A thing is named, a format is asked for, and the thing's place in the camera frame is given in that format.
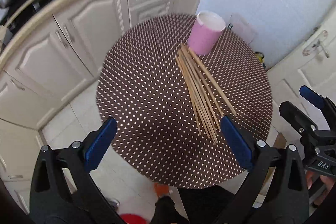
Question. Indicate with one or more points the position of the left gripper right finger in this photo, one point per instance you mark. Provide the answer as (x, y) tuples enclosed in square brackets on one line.
[(274, 190)]

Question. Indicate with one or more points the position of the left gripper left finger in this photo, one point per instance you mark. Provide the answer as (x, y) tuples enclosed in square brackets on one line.
[(62, 190)]

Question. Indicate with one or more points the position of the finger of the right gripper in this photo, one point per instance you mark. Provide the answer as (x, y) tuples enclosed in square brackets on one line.
[(324, 104), (299, 122)]

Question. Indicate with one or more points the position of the cream lower kitchen cabinets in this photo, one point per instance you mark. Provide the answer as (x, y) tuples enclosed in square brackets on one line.
[(49, 75)]

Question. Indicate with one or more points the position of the right hand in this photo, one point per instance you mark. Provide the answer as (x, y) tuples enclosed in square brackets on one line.
[(322, 186)]

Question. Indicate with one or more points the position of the white door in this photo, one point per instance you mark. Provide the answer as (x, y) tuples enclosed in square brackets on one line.
[(315, 71)]

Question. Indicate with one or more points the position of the red plastic basin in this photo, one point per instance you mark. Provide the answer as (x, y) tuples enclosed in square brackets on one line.
[(133, 219)]

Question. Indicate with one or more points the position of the yellow bag on floor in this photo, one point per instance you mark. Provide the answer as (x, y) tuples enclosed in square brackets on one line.
[(260, 56)]

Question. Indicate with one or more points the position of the white rice bag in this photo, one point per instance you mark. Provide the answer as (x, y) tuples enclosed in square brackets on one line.
[(241, 28)]

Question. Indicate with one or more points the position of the brown polka dot tablecloth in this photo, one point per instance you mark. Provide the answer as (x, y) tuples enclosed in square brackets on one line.
[(142, 88)]

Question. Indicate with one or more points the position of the pink paper cup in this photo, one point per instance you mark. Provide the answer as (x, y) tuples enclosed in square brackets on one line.
[(207, 29)]

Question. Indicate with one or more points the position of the silver door handle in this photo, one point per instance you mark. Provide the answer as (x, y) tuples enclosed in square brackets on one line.
[(317, 42)]

